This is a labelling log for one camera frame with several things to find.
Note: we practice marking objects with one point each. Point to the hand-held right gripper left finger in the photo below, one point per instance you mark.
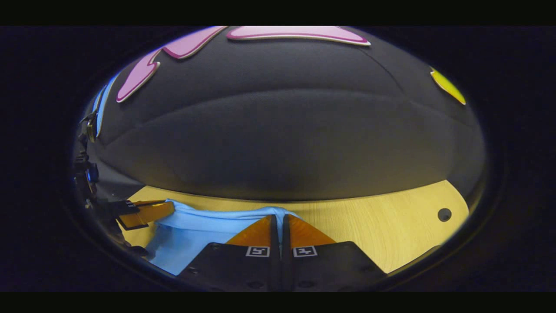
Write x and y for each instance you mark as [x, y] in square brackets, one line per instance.
[274, 237]

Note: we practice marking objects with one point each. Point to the black table grommet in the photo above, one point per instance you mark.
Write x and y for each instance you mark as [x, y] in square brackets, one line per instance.
[444, 214]

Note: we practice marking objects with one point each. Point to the light blue T-shirt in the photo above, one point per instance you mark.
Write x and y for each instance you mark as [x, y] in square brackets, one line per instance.
[195, 237]

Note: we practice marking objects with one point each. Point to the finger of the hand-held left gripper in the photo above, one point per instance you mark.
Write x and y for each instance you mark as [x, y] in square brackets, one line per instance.
[150, 214]

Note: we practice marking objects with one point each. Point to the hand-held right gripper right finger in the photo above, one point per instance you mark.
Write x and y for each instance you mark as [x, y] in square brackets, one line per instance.
[286, 237]

